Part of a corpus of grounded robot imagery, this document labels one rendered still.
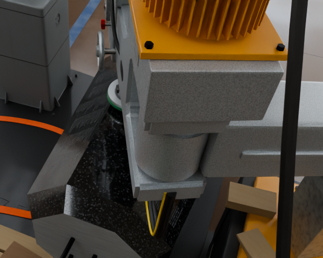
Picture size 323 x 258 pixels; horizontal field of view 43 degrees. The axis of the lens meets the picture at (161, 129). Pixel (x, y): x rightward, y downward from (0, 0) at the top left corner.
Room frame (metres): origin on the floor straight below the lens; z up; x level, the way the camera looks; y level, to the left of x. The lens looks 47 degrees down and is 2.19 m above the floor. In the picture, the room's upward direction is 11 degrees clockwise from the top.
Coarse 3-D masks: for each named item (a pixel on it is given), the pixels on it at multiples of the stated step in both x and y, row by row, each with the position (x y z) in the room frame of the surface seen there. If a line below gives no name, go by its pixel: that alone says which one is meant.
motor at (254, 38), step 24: (144, 0) 0.70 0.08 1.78; (168, 0) 0.65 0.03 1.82; (192, 0) 0.65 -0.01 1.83; (216, 0) 0.62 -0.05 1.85; (240, 0) 0.63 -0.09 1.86; (264, 0) 0.69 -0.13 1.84; (144, 24) 0.65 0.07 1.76; (168, 24) 0.63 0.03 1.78; (192, 24) 0.64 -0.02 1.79; (216, 24) 0.65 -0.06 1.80; (240, 24) 0.64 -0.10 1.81; (264, 24) 0.74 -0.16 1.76; (144, 48) 0.58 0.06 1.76; (168, 48) 0.59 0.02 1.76; (192, 48) 0.61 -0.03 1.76; (216, 48) 0.62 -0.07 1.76; (240, 48) 0.64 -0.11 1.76; (264, 48) 0.65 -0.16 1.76
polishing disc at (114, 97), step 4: (116, 80) 1.43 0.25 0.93; (112, 84) 1.39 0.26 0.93; (108, 88) 1.36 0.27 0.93; (112, 88) 1.37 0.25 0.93; (108, 92) 1.34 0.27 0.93; (112, 92) 1.34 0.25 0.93; (108, 96) 1.32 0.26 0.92; (112, 96) 1.32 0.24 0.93; (116, 96) 1.32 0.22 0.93; (112, 100) 1.29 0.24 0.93; (116, 100) 1.30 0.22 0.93; (120, 100) 1.30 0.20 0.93; (116, 104) 1.27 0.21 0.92; (120, 104) 1.28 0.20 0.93
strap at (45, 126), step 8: (0, 120) 1.81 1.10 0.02; (8, 120) 1.82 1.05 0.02; (16, 120) 1.84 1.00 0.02; (24, 120) 1.85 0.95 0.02; (32, 120) 1.87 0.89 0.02; (48, 128) 1.82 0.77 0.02; (56, 128) 1.84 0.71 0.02; (0, 208) 1.16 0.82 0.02; (8, 208) 1.17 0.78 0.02; (16, 208) 1.18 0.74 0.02; (24, 216) 1.14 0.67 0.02
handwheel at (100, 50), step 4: (100, 32) 1.22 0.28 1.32; (100, 36) 1.20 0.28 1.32; (100, 40) 1.18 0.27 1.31; (100, 44) 1.17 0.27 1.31; (96, 48) 1.20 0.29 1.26; (100, 48) 1.16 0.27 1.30; (104, 48) 1.21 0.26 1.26; (96, 52) 1.19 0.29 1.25; (100, 52) 1.15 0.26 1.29; (104, 52) 1.20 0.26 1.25; (108, 52) 1.21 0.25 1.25; (112, 52) 1.21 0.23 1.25; (100, 56) 1.14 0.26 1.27; (100, 60) 1.14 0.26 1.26; (100, 64) 1.14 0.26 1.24; (100, 68) 1.14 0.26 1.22
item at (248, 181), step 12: (240, 180) 1.18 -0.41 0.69; (252, 180) 1.16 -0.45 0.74; (228, 216) 1.09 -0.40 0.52; (240, 216) 0.96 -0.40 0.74; (216, 228) 1.21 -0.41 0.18; (228, 228) 0.91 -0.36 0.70; (240, 228) 0.90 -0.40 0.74; (216, 240) 1.08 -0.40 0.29; (228, 240) 0.83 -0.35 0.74; (204, 252) 1.14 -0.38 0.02; (216, 252) 0.93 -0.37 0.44; (228, 252) 0.78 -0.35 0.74
